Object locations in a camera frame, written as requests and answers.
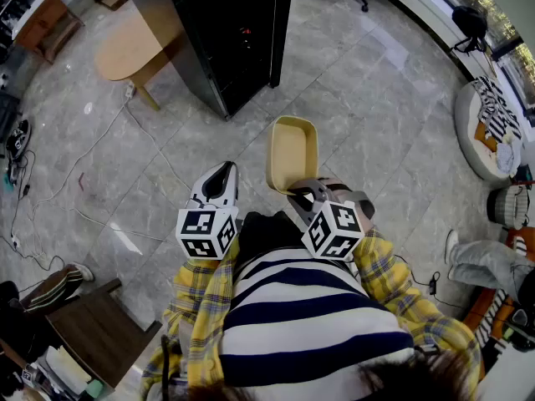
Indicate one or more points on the person's left forearm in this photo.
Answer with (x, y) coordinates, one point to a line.
(200, 307)

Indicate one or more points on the person's black skirt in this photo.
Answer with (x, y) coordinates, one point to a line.
(267, 232)

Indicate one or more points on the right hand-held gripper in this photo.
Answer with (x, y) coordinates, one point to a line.
(332, 232)

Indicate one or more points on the black round floor device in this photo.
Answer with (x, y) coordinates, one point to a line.
(18, 138)

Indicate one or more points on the black power adapter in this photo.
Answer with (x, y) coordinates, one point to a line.
(434, 284)

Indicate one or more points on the brown wooden cabinet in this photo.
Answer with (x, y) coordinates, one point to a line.
(46, 23)

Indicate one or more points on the black and white striped cloth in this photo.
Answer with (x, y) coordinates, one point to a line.
(499, 111)

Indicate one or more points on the person's right hand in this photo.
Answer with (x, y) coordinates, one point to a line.
(336, 183)

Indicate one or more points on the white power strip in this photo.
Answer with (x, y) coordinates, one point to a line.
(130, 91)

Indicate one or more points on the dark wooden table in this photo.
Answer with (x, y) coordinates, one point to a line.
(96, 328)

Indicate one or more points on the person's right forearm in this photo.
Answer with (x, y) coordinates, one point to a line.
(401, 290)

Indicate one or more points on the grey round pouf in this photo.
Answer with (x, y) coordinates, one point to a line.
(466, 132)

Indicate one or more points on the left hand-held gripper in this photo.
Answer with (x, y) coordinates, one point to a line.
(207, 230)

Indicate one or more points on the black backpack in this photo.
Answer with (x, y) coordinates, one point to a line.
(470, 21)

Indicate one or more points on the yellow plastic tray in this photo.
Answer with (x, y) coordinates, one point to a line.
(290, 153)

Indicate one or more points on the light wooden rounded table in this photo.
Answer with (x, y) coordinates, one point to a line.
(129, 52)

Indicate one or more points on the person's striped shirt torso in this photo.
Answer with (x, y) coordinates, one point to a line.
(301, 324)

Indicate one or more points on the striped woven basket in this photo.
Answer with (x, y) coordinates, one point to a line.
(507, 207)

